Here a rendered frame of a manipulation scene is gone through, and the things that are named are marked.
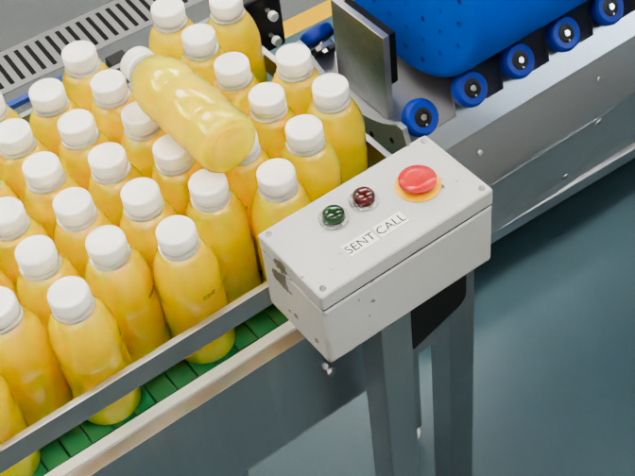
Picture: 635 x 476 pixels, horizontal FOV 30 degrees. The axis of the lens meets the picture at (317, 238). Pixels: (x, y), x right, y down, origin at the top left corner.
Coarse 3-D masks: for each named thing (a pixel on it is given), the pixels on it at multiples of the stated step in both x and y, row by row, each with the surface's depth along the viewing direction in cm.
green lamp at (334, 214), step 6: (324, 210) 108; (330, 210) 108; (336, 210) 108; (342, 210) 108; (324, 216) 108; (330, 216) 108; (336, 216) 108; (342, 216) 108; (324, 222) 108; (330, 222) 108; (336, 222) 108
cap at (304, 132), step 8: (296, 120) 122; (304, 120) 122; (312, 120) 121; (288, 128) 121; (296, 128) 121; (304, 128) 121; (312, 128) 121; (320, 128) 120; (288, 136) 120; (296, 136) 120; (304, 136) 120; (312, 136) 120; (320, 136) 121; (296, 144) 120; (304, 144) 120; (312, 144) 120
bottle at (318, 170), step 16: (288, 144) 122; (320, 144) 122; (288, 160) 122; (304, 160) 122; (320, 160) 122; (336, 160) 124; (304, 176) 122; (320, 176) 122; (336, 176) 124; (320, 192) 124
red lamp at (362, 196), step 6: (366, 186) 110; (354, 192) 110; (360, 192) 109; (366, 192) 109; (372, 192) 110; (354, 198) 109; (360, 198) 109; (366, 198) 109; (372, 198) 109; (354, 204) 110; (360, 204) 109; (366, 204) 109
